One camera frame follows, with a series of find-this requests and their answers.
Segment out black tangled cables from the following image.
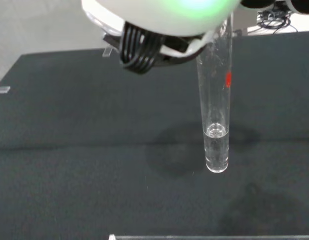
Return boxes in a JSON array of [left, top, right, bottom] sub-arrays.
[[256, 9, 299, 33]]

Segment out clear plastic test tube rack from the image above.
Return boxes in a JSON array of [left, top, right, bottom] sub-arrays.
[[108, 233, 309, 240]]

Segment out black bench cloth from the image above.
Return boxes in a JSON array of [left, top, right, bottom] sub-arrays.
[[0, 30, 309, 240]]

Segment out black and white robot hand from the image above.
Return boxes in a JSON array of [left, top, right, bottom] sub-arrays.
[[80, 0, 309, 75]]

